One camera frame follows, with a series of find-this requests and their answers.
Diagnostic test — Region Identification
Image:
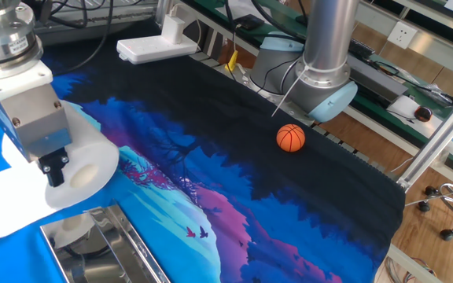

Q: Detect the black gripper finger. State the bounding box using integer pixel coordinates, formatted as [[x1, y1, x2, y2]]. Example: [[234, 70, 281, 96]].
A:
[[37, 147, 71, 189]]

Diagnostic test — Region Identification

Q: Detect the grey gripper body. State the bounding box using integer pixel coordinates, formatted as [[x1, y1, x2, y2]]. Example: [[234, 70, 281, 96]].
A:
[[0, 82, 73, 163]]

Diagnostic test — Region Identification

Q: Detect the white toilet paper roll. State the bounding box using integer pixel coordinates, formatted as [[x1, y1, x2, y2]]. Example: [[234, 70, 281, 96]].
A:
[[0, 100, 120, 243]]

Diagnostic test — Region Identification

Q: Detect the shiny metal tray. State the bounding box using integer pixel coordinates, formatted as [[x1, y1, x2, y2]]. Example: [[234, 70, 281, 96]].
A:
[[39, 204, 172, 283]]

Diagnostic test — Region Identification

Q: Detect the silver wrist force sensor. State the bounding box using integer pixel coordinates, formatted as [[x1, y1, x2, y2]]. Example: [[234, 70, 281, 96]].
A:
[[0, 0, 45, 82]]

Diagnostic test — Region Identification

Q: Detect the white power strip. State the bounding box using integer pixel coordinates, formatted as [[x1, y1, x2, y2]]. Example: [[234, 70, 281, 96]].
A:
[[116, 34, 199, 66]]

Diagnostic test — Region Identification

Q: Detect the white charger plug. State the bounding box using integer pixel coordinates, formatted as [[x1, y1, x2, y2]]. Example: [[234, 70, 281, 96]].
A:
[[160, 3, 192, 45]]

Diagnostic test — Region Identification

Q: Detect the blue mountain landscape cloth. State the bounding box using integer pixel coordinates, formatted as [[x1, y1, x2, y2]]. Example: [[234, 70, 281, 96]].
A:
[[0, 50, 407, 283]]

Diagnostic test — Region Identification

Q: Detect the yellow connector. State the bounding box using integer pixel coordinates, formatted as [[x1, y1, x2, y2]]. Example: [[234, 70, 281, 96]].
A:
[[224, 50, 239, 72]]

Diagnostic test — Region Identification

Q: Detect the small black device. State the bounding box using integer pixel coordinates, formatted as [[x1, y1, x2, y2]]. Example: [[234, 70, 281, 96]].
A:
[[232, 13, 266, 31]]

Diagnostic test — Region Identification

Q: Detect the small orange basketball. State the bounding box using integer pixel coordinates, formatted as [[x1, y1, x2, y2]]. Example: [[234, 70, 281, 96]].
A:
[[275, 123, 307, 153]]

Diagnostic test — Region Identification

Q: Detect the black perforated strip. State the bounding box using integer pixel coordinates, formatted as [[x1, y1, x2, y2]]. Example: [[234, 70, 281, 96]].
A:
[[350, 39, 377, 60]]

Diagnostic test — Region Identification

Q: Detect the grey metal box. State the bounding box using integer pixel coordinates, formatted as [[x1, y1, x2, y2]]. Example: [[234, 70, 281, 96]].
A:
[[348, 54, 408, 103]]

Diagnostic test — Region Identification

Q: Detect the black computer mouse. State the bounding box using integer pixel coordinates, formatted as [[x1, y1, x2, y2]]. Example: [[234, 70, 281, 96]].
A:
[[414, 105, 433, 123]]

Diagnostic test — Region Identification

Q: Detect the black cable bundle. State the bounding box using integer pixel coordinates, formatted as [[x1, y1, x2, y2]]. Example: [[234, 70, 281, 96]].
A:
[[37, 0, 145, 29]]

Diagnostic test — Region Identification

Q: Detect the white cable tie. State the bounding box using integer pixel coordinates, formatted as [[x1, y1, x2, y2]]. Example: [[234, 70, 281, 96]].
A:
[[270, 58, 314, 118]]

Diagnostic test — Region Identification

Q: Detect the grey wire bundle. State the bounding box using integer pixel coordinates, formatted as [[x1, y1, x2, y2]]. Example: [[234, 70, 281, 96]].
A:
[[383, 255, 440, 283]]

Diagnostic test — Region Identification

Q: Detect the white wall socket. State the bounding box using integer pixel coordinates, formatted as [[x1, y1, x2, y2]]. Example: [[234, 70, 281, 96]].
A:
[[386, 20, 418, 50]]

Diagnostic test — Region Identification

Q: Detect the aluminium frame post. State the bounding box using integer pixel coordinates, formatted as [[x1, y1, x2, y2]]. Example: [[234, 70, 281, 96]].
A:
[[397, 80, 453, 192]]

